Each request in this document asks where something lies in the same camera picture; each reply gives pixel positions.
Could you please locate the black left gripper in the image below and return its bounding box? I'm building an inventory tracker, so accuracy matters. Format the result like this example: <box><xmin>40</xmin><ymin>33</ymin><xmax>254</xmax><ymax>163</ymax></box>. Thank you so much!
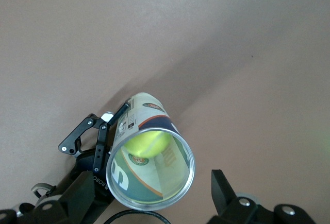
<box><xmin>58</xmin><ymin>99</ymin><xmax>131</xmax><ymax>224</ymax></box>

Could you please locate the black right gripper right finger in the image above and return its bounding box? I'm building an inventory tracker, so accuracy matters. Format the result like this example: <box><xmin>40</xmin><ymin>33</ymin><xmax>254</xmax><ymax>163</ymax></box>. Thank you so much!
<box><xmin>208</xmin><ymin>169</ymin><xmax>317</xmax><ymax>224</ymax></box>

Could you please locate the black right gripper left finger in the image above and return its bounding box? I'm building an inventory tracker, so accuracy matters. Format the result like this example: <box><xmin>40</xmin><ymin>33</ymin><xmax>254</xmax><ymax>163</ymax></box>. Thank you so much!
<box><xmin>0</xmin><ymin>170</ymin><xmax>96</xmax><ymax>224</ymax></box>

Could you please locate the tennis ball Roland Garros print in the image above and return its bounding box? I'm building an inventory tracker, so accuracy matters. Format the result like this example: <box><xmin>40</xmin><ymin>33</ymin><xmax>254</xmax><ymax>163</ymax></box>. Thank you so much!
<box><xmin>124</xmin><ymin>130</ymin><xmax>173</xmax><ymax>158</ymax></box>

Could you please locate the blue white tennis ball can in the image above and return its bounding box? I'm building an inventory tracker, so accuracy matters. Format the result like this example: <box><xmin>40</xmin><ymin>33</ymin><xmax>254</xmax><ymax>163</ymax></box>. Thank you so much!
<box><xmin>105</xmin><ymin>92</ymin><xmax>196</xmax><ymax>211</ymax></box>

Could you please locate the brown table mat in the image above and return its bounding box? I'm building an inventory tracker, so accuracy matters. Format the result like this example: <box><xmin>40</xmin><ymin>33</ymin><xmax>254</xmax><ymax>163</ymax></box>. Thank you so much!
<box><xmin>0</xmin><ymin>0</ymin><xmax>330</xmax><ymax>224</ymax></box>

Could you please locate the grey short cable loop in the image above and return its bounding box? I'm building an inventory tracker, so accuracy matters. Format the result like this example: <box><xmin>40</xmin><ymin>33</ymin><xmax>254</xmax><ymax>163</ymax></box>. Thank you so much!
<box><xmin>30</xmin><ymin>182</ymin><xmax>57</xmax><ymax>199</ymax></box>

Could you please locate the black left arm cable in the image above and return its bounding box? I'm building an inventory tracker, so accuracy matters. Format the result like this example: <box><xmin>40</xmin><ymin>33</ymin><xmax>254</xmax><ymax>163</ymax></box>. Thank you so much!
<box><xmin>104</xmin><ymin>209</ymin><xmax>171</xmax><ymax>224</ymax></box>

